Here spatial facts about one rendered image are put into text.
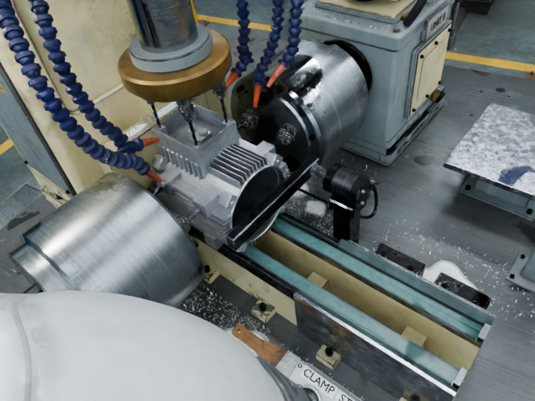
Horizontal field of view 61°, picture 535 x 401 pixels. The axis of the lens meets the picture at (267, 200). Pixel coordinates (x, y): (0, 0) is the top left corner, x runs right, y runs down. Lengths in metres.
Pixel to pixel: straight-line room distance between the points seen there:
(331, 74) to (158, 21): 0.38
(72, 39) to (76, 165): 0.23
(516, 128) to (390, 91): 0.32
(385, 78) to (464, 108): 0.44
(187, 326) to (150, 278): 0.53
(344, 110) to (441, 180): 0.38
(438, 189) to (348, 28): 0.44
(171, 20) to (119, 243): 0.32
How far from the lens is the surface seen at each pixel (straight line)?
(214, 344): 0.16
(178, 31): 0.71
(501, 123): 1.22
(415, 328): 0.88
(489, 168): 1.09
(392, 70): 1.06
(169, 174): 0.85
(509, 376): 0.94
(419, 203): 1.14
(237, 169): 0.77
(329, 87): 0.92
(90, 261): 0.66
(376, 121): 1.15
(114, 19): 0.92
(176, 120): 0.88
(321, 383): 0.58
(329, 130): 0.90
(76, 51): 0.89
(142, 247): 0.67
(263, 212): 0.80
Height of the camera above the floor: 1.62
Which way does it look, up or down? 46 degrees down
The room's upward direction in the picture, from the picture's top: 9 degrees counter-clockwise
